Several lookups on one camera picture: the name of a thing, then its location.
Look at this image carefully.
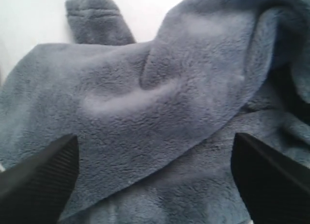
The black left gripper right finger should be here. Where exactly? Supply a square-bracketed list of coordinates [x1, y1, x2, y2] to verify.
[231, 133, 310, 224]

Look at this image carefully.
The grey-blue fleece towel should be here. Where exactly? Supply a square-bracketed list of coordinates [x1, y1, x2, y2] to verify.
[0, 0, 310, 224]

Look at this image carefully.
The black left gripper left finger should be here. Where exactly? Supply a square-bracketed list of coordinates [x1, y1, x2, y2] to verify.
[0, 134, 79, 224]

